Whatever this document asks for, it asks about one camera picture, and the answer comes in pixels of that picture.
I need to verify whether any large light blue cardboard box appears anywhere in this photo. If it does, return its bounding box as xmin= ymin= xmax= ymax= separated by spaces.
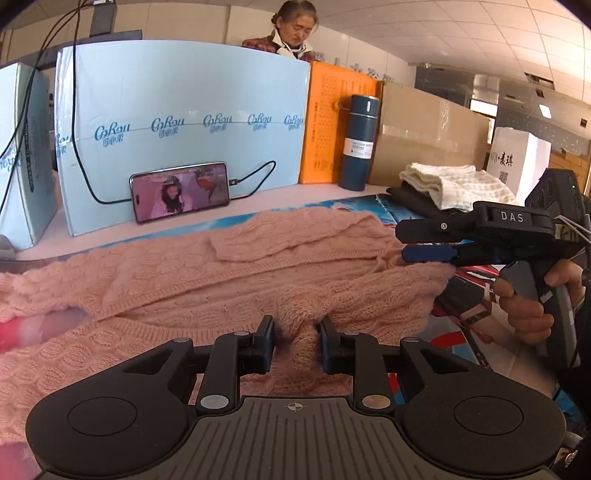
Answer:
xmin=54 ymin=39 xmax=311 ymax=237

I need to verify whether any black power adapter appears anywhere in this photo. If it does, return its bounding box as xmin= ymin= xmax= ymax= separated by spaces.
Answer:
xmin=90 ymin=0 xmax=116 ymax=35

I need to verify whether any pink knit sweater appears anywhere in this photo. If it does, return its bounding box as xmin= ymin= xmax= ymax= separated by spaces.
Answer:
xmin=0 ymin=206 xmax=455 ymax=444

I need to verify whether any dark folded garment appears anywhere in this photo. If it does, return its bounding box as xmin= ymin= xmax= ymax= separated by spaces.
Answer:
xmin=387 ymin=182 xmax=472 ymax=222

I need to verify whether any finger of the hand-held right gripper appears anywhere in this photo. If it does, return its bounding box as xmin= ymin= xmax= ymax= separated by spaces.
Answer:
xmin=401 ymin=244 xmax=462 ymax=265
xmin=396 ymin=217 xmax=481 ymax=244

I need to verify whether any orange cardboard box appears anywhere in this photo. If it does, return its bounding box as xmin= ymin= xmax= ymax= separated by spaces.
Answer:
xmin=298 ymin=61 xmax=384 ymax=185

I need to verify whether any brown cardboard box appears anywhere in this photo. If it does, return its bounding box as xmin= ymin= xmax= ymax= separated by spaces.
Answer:
xmin=367 ymin=82 xmax=492 ymax=188

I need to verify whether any smartphone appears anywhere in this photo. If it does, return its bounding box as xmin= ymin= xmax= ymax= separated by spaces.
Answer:
xmin=129 ymin=161 xmax=230 ymax=225

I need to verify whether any dark blue thermos bottle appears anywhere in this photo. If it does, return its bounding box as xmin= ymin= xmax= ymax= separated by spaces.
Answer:
xmin=338 ymin=93 xmax=382 ymax=191

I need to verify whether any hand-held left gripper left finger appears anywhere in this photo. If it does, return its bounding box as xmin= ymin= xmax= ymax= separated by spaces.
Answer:
xmin=122 ymin=315 xmax=276 ymax=416

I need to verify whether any folded cream towel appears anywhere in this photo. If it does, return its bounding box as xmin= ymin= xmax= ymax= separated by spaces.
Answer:
xmin=398 ymin=162 xmax=522 ymax=213

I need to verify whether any light blue box with label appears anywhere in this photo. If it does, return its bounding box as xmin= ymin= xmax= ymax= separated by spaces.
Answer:
xmin=0 ymin=62 xmax=58 ymax=252

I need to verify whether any white printed box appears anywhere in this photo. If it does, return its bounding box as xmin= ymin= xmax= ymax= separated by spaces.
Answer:
xmin=486 ymin=127 xmax=552 ymax=204

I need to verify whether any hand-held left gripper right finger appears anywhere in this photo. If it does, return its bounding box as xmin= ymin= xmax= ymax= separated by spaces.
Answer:
xmin=316 ymin=316 xmax=467 ymax=416

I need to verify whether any black phone charging cable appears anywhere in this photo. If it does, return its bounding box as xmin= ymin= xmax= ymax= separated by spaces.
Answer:
xmin=69 ymin=0 xmax=278 ymax=205

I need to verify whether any person's right hand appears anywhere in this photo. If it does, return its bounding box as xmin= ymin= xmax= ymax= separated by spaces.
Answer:
xmin=490 ymin=260 xmax=589 ymax=347

